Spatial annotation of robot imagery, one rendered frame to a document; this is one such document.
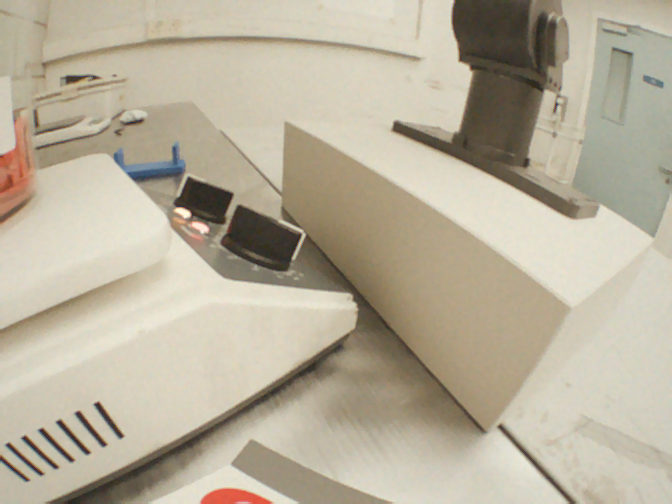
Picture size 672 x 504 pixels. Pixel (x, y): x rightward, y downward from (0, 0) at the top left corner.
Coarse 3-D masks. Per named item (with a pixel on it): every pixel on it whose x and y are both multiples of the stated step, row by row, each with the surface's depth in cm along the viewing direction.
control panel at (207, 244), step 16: (144, 192) 16; (160, 192) 18; (160, 208) 14; (176, 208) 16; (176, 224) 13; (208, 224) 16; (224, 224) 18; (192, 240) 12; (208, 240) 13; (208, 256) 11; (224, 256) 12; (224, 272) 10; (240, 272) 11; (256, 272) 12; (272, 272) 13; (288, 272) 14; (304, 272) 15; (304, 288) 13; (320, 288) 14; (336, 288) 15
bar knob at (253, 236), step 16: (240, 208) 14; (240, 224) 14; (256, 224) 14; (272, 224) 14; (288, 224) 14; (224, 240) 13; (240, 240) 14; (256, 240) 14; (272, 240) 14; (288, 240) 14; (240, 256) 13; (256, 256) 13; (272, 256) 14; (288, 256) 14
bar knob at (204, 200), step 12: (192, 180) 16; (204, 180) 17; (180, 192) 16; (192, 192) 16; (204, 192) 17; (216, 192) 17; (228, 192) 18; (180, 204) 16; (192, 204) 16; (204, 204) 17; (216, 204) 17; (228, 204) 18; (204, 216) 16; (216, 216) 17
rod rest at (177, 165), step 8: (176, 144) 38; (120, 152) 35; (176, 152) 37; (120, 160) 35; (176, 160) 37; (184, 160) 39; (128, 168) 36; (136, 168) 36; (144, 168) 36; (152, 168) 36; (160, 168) 37; (168, 168) 37; (176, 168) 37; (184, 168) 39; (128, 176) 35; (136, 176) 36; (144, 176) 36
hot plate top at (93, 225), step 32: (96, 160) 13; (64, 192) 9; (96, 192) 9; (128, 192) 9; (32, 224) 7; (64, 224) 7; (96, 224) 7; (128, 224) 7; (160, 224) 8; (0, 256) 5; (32, 256) 6; (64, 256) 6; (96, 256) 6; (128, 256) 7; (160, 256) 8; (0, 288) 5; (32, 288) 5; (64, 288) 6; (0, 320) 4
